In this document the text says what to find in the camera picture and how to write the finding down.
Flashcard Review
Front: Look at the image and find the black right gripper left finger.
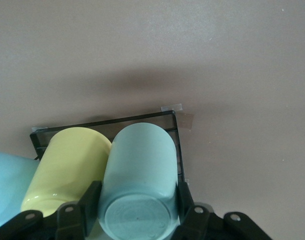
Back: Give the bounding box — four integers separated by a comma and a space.
0, 180, 103, 240

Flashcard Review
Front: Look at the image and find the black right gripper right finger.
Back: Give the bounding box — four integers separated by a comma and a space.
171, 181, 271, 240

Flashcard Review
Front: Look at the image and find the pale green cup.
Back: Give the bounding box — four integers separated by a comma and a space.
97, 124, 179, 240

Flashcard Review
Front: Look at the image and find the pale blue cup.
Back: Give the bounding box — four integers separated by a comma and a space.
0, 149, 41, 229

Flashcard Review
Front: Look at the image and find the yellow cup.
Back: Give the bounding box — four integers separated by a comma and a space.
20, 126, 113, 218

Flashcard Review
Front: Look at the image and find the brown tape patch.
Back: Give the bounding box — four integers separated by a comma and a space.
178, 112, 195, 130

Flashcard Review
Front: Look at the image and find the black wire cup rack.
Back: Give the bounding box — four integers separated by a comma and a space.
29, 109, 187, 191

